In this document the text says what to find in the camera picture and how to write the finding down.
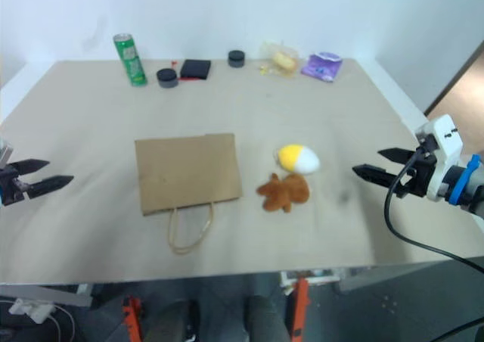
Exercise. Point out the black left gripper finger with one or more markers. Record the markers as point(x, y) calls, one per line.
point(49, 185)
point(32, 166)

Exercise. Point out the purple snack packet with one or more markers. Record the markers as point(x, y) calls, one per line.
point(321, 66)

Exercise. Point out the clear plastic bag with bread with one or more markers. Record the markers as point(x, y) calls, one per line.
point(281, 60)

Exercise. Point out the green drink can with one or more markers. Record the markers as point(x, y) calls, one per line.
point(131, 60)

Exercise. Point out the white power strip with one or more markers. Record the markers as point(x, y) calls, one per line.
point(32, 309)

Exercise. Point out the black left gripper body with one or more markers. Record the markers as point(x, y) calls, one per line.
point(10, 187)

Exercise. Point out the brown plush toy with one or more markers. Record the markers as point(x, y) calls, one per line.
point(284, 193)

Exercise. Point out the black square pouch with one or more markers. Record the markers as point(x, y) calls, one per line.
point(195, 69)

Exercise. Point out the yellow and white egg plush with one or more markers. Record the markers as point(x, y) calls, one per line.
point(300, 159)

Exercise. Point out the grey metal frame bar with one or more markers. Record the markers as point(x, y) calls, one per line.
point(49, 296)

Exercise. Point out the orange clamp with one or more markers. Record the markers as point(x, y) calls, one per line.
point(132, 319)
point(300, 308)

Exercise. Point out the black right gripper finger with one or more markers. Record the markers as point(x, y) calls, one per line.
point(374, 175)
point(397, 156)

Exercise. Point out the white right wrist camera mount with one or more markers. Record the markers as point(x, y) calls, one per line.
point(448, 145)

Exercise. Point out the brown wooden door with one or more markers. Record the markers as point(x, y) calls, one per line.
point(459, 84)

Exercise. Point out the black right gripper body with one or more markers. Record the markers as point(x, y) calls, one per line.
point(417, 175)

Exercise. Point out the black round container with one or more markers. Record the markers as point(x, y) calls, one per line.
point(236, 58)
point(166, 78)

